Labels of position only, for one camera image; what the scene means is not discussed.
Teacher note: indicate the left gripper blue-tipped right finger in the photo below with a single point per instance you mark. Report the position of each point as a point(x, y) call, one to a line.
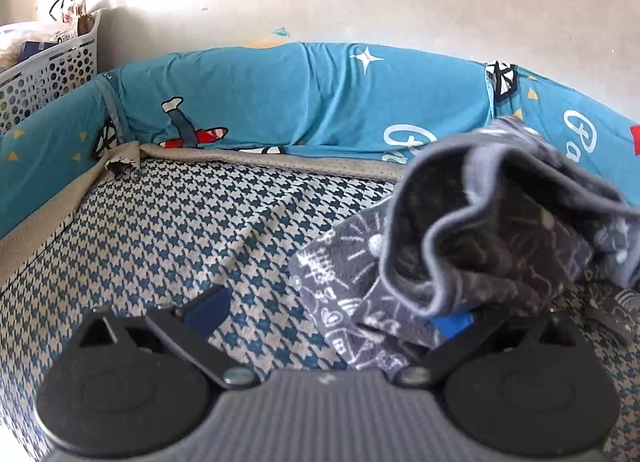
point(443, 360)

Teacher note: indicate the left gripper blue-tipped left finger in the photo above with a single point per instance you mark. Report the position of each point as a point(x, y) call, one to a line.
point(185, 330)

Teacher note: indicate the grey doodle-print fleece garment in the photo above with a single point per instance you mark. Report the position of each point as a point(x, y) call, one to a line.
point(495, 217)

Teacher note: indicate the houndstooth blue-beige bed mat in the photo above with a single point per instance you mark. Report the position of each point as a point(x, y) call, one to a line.
point(163, 232)

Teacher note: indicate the blue cartoon-print bed bumper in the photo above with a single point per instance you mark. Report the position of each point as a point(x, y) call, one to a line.
point(319, 100)

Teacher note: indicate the white perforated plastic basket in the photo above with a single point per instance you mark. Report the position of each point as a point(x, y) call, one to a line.
point(47, 76)

